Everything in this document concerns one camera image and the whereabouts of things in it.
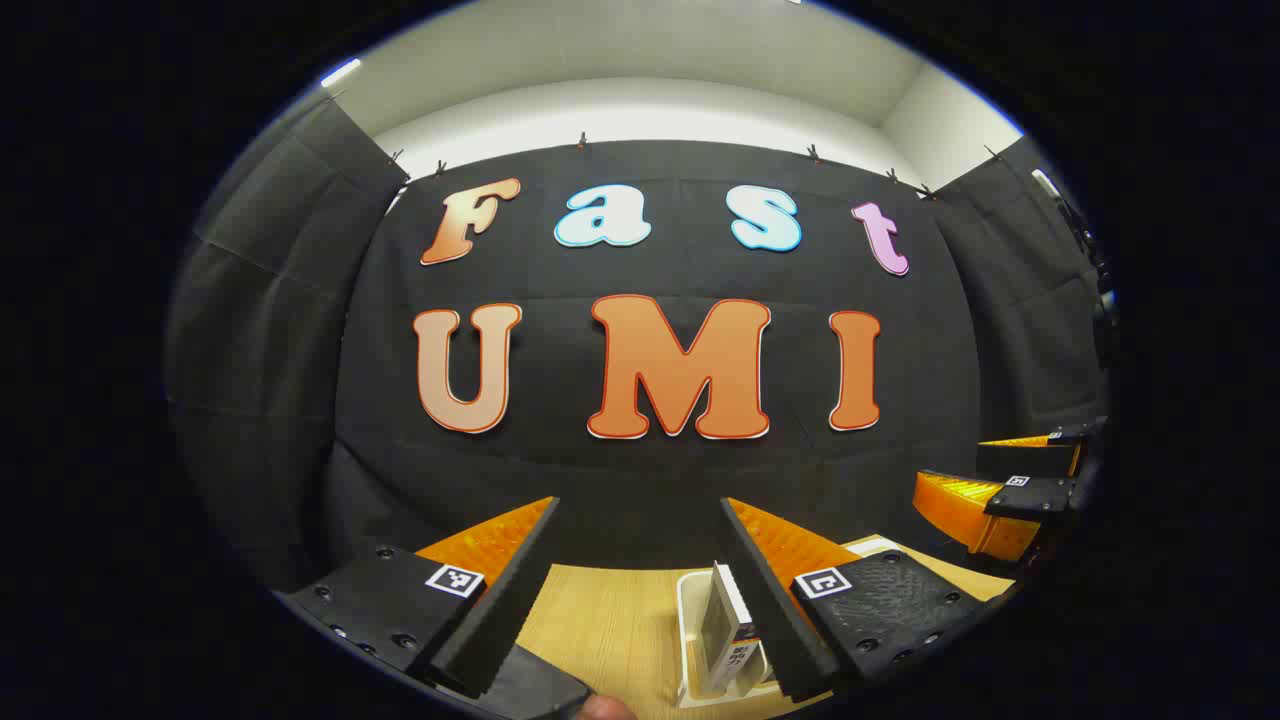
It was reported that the dark equipment stand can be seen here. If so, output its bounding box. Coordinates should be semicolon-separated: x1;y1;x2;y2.
1030;168;1119;361

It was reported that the white plastic bookshelf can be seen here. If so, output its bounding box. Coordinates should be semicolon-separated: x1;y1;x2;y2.
676;535;906;709

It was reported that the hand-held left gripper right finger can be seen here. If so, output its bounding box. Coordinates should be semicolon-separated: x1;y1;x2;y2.
720;495;993;704

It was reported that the book with grey cover picture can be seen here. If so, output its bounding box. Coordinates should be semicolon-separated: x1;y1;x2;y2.
698;563;761;693

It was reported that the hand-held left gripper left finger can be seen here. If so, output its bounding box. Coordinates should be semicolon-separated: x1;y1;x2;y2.
272;495;561;701

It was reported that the row of small backdrop clips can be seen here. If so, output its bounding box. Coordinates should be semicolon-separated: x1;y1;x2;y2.
330;90;1001;201

